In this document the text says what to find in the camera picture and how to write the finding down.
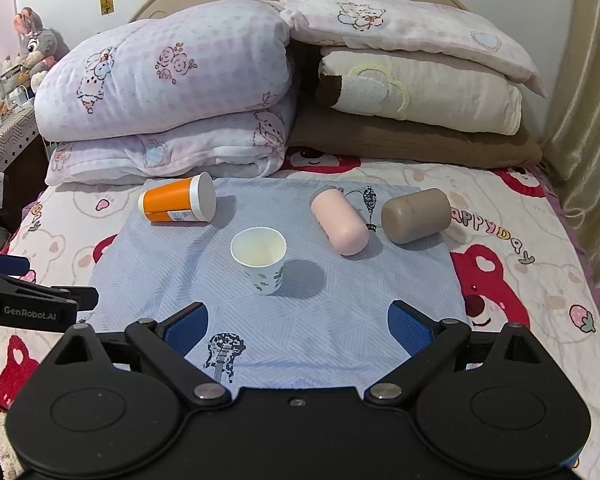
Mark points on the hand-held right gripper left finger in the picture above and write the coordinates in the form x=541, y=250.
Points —
x=187, y=325

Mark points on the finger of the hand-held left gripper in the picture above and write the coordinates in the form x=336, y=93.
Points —
x=45, y=292
x=5, y=263

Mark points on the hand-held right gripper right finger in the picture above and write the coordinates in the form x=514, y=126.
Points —
x=407, y=327

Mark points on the brown cup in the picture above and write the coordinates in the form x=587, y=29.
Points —
x=415, y=215

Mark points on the pink cup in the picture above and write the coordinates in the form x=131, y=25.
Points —
x=342, y=222

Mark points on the orange bottle white cap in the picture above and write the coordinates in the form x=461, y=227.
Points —
x=167, y=200

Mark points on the white paper cup green print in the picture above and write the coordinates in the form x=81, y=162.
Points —
x=262, y=272

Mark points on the light blue printed cloth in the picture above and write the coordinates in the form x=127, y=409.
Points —
x=330, y=320

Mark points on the nightstand with patterned cloth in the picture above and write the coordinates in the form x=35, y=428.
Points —
x=5, y=140

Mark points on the clutter of small bottles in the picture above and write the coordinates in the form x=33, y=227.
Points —
x=10, y=90

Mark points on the brown pillow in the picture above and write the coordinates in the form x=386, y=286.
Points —
x=405, y=142

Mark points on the grey plush rabbit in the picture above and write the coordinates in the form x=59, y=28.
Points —
x=40, y=47

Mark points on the cream folded blanket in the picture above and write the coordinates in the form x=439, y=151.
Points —
x=430, y=95

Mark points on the folded pink checked quilt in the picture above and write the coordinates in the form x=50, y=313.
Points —
x=180, y=85

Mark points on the beige curtain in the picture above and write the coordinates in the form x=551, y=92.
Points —
x=587, y=110

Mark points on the pink checked pillow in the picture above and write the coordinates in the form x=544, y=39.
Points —
x=405, y=25

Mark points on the yellow wall sticker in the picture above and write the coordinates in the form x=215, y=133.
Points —
x=106, y=5

